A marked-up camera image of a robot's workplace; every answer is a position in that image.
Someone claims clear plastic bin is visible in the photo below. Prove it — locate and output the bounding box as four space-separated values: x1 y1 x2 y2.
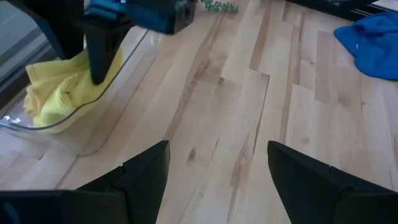
0 24 163 157

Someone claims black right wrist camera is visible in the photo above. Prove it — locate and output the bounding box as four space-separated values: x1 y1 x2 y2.
126 0 197 35

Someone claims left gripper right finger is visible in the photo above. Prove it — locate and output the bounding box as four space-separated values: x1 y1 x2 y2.
267 141 355 224

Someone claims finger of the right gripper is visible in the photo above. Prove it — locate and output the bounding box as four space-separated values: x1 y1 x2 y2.
85 21 131 85
6 0 85 60

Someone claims blue microfiber towel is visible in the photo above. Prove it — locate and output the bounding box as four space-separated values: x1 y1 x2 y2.
333 11 398 81

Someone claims yellow microfiber towel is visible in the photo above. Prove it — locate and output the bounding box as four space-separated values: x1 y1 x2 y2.
23 46 124 134

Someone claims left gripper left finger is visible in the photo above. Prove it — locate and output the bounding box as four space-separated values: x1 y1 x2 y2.
79 140 171 224

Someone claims potted succulent plant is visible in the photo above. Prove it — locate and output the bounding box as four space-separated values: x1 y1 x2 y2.
200 0 240 14

